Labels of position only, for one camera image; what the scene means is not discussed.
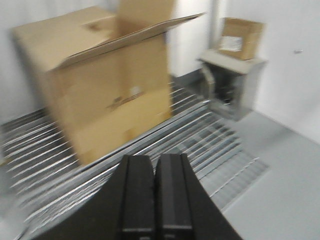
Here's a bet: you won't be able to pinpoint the large brown cardboard box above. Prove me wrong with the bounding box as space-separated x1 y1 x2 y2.
11 0 198 165

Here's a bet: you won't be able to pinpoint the small metal frame stand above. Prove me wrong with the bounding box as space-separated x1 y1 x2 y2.
198 49 267 121

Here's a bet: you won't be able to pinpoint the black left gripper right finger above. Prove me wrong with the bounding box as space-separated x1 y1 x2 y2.
155 153 242 240

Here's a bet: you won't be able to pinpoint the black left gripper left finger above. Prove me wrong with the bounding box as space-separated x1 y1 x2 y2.
35 155 156 240

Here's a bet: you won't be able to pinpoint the small cardboard box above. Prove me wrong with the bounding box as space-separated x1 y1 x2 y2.
217 17 265 61

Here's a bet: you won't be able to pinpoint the stacked metal floor grates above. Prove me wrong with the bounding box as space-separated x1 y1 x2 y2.
0 77 271 240

